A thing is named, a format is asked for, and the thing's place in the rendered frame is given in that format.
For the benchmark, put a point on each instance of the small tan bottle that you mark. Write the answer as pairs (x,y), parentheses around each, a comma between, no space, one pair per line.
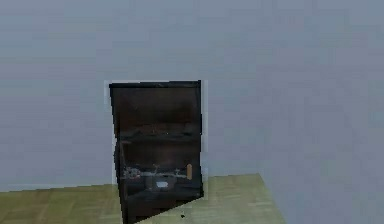
(189,171)

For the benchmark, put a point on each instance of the dark wooden open shelf cabinet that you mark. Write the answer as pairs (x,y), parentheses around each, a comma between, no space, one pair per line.
(156,110)

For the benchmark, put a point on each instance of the small white box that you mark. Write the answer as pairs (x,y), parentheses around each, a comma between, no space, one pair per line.
(161,184)

